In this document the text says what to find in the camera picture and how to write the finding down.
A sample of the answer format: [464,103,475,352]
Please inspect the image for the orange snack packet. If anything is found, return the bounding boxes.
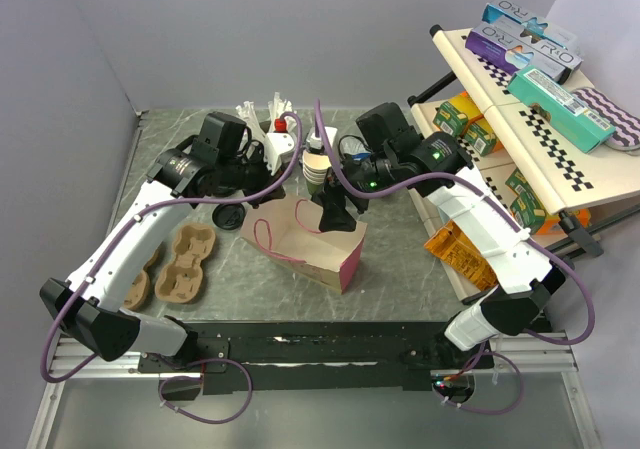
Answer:
[424,221,498,291]

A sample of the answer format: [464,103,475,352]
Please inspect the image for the pink paper gift bag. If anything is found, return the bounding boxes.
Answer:
[240,195,367,294]

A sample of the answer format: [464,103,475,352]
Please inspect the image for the aluminium rail frame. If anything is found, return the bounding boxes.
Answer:
[28,336,601,448]

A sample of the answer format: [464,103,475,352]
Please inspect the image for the stack of green paper cups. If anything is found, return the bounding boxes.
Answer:
[302,150,331,195]

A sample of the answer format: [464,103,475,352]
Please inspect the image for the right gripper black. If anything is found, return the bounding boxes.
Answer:
[316,143,397,233]

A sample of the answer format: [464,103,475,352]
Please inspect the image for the purple cable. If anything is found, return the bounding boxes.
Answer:
[312,98,596,415]
[39,110,304,424]

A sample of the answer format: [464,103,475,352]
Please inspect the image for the green yellow box upper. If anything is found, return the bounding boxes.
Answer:
[433,92,484,138]

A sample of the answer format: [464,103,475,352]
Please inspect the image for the teal box with barcode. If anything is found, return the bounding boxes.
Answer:
[508,67,615,153]

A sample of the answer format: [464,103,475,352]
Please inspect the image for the blue toothpaste box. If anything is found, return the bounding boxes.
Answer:
[482,0,579,51]

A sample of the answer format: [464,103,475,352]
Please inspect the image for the green box lower shelf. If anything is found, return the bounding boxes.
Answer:
[505,169,547,234]

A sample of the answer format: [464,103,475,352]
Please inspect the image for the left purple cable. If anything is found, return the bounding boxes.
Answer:
[39,110,304,424]

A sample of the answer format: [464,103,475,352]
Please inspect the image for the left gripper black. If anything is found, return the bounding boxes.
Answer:
[218,143,286,209]

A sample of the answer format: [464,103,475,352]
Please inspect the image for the cardboard cup carrier tray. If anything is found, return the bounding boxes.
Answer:
[122,248,160,311]

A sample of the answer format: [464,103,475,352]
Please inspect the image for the purple wavy striped pouch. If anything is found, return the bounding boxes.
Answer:
[572,87,639,154]

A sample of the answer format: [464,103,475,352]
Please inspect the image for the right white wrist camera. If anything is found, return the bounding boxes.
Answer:
[304,126,338,155]

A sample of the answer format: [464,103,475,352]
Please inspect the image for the beige tiered shelf rack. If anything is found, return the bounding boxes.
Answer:
[407,23,640,305]

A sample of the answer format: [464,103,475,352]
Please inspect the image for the blue chips bag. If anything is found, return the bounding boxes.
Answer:
[338,134,372,162]

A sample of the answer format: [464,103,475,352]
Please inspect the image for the green yellow box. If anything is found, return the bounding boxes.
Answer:
[464,118,503,156]
[433,92,484,138]

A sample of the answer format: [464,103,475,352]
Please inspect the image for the purple toothpaste box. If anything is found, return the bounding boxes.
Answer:
[465,22,583,84]

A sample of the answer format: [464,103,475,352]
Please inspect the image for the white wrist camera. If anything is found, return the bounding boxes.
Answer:
[263,118,295,175]
[304,126,338,155]

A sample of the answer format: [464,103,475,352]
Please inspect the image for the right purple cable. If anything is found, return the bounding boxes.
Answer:
[312,98,596,415]

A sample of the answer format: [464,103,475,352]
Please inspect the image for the orange chips bag lower shelf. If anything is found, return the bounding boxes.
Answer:
[536,208,591,235]

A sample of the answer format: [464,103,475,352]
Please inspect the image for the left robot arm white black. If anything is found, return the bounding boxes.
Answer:
[39,112,297,371]

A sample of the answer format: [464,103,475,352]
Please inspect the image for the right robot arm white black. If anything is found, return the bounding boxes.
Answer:
[314,103,573,368]

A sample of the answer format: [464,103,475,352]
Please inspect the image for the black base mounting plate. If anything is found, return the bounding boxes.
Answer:
[138,321,482,395]

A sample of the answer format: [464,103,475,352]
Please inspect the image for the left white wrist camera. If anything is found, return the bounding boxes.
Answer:
[263,118,295,175]

